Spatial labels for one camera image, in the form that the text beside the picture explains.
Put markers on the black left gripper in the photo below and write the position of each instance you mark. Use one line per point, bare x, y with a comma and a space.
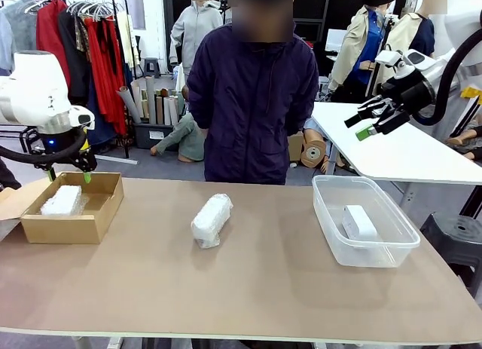
62, 145

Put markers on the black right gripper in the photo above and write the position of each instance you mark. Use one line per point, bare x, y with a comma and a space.
414, 92

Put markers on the bubble-wrapped white clock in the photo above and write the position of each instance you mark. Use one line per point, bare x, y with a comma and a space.
211, 221
62, 200

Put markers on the white rectangular power strip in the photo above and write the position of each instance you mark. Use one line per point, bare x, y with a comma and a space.
359, 222

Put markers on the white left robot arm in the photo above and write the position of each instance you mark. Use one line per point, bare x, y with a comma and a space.
34, 89

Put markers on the white background table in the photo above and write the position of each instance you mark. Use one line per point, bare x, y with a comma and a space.
395, 157

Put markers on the open brown cardboard box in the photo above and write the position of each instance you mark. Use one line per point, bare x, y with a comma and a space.
60, 228

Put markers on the navy hanging garment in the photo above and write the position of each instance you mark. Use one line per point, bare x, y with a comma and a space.
99, 126

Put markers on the white computer tower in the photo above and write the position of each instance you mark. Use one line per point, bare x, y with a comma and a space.
324, 87

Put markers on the person in dark clothes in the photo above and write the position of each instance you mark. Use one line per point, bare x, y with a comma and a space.
7, 177

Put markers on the brown kraft paper roll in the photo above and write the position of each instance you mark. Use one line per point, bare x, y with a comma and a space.
312, 151

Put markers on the mannequin beige jacket blue shirt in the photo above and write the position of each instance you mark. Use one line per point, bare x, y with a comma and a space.
354, 47

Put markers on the cardboard box with open flaps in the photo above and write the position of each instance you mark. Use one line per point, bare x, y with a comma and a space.
296, 147

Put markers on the black storage bin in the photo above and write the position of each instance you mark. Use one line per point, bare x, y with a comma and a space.
145, 136

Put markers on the white monitor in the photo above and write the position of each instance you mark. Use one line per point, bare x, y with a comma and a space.
335, 40

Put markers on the lying bare mannequin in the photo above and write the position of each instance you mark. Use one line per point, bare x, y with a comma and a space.
461, 140

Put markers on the mannequin cream jacket navy top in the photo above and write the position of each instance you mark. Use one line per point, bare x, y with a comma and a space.
401, 32

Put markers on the grey leaning cardboard tube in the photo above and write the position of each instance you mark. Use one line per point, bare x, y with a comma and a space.
130, 106

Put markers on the black tripod stand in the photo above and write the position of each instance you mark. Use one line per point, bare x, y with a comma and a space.
390, 22

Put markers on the cream cardboard tube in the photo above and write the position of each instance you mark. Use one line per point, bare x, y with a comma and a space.
137, 100

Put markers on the yellow garment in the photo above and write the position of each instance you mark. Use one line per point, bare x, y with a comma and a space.
472, 92

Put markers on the red dress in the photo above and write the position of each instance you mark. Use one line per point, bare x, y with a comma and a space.
103, 74

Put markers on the tall grey cardboard tube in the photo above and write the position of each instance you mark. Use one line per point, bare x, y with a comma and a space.
150, 100

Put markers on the brown cardboard tube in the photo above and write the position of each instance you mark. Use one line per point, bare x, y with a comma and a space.
159, 111

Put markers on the white cardboard tube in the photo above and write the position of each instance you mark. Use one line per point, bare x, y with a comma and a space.
174, 111
166, 111

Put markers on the black hanging garment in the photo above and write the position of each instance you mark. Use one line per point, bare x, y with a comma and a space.
73, 55

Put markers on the person in purple jacket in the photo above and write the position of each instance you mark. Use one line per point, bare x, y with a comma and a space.
256, 108

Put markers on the floor mannequin in green top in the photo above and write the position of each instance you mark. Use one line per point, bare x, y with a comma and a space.
188, 138

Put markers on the black diagonal stand leg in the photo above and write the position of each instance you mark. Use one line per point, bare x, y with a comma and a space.
472, 202

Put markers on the clear plastic container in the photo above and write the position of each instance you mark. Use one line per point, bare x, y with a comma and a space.
376, 255

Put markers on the small grey stool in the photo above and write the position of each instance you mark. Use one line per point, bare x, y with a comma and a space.
151, 64

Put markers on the red coat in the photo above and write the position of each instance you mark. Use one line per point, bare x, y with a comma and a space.
50, 36

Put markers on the light blue hanging garment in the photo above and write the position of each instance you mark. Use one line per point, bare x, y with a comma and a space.
4, 43

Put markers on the cream hanging garment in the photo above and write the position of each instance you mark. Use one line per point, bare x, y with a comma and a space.
126, 40

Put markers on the black plastic stool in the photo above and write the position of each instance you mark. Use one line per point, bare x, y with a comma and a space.
452, 243

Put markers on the grey fuzzy coat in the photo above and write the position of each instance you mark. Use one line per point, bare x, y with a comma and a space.
22, 28

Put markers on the person in grey hoodie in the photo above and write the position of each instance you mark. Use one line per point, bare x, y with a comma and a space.
196, 28

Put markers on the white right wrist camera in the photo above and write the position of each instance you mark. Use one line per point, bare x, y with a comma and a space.
388, 58

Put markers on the white table frame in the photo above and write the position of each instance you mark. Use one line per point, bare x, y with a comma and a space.
115, 341

